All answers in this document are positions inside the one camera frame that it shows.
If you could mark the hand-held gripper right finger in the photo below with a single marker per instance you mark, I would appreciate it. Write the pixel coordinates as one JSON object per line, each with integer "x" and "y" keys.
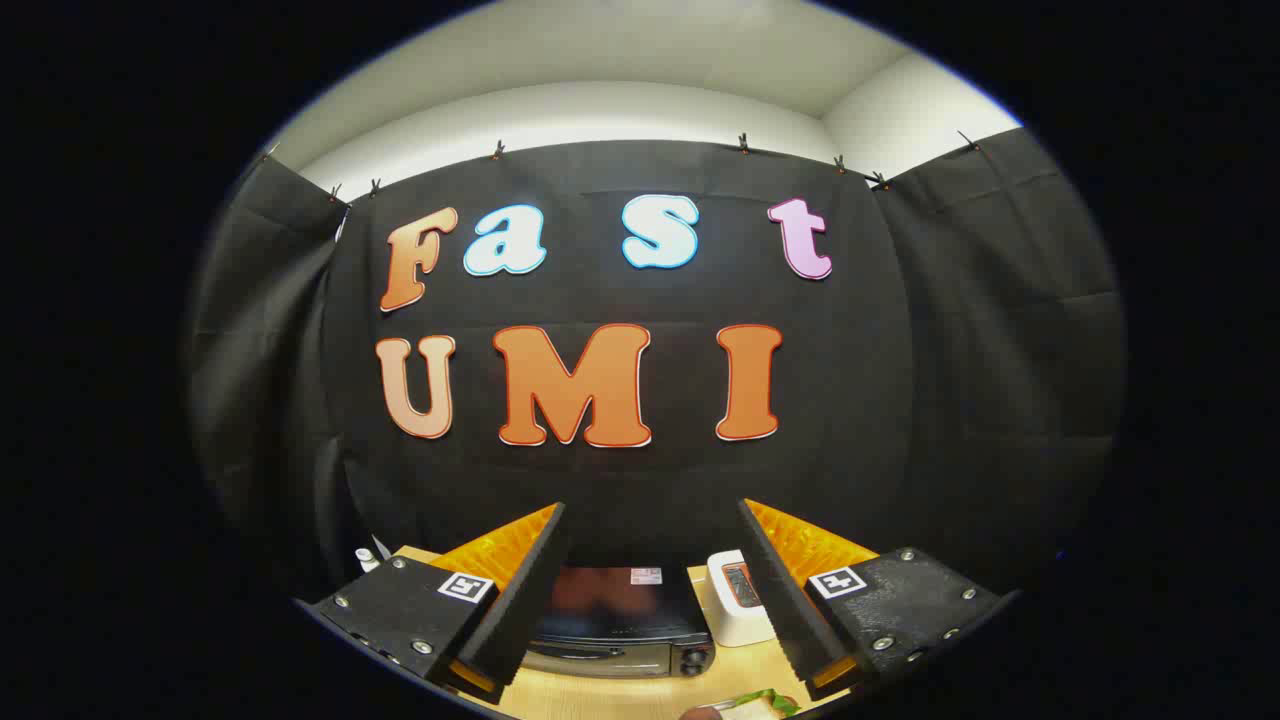
{"x": 775, "y": 590}

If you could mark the black toaster oven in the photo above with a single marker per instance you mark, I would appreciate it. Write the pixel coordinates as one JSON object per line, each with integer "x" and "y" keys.
{"x": 620, "y": 610}

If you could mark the lettuce bread sandwich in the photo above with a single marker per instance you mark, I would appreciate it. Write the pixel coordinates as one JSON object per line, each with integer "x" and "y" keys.
{"x": 765, "y": 700}

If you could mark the white green-label bottle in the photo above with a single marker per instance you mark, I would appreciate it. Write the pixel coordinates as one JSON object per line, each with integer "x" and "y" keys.
{"x": 366, "y": 560}

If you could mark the white slot toaster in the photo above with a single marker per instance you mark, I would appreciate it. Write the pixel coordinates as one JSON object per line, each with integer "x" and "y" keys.
{"x": 735, "y": 615}

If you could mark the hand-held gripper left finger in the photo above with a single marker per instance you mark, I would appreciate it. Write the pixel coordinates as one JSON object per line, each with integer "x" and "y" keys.
{"x": 525, "y": 590}

